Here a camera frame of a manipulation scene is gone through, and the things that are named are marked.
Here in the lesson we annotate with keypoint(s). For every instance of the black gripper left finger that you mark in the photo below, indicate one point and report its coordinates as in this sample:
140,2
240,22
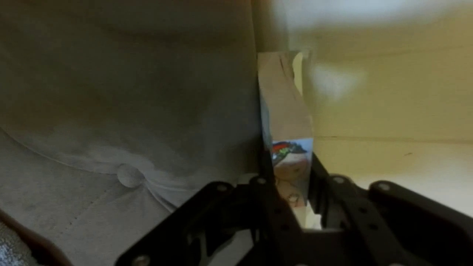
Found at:
231,216

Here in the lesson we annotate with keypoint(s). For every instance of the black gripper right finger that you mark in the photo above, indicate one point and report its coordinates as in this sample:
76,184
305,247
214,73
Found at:
385,222

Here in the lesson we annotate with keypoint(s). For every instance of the grey tufted sofa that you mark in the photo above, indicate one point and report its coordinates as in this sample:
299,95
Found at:
109,98

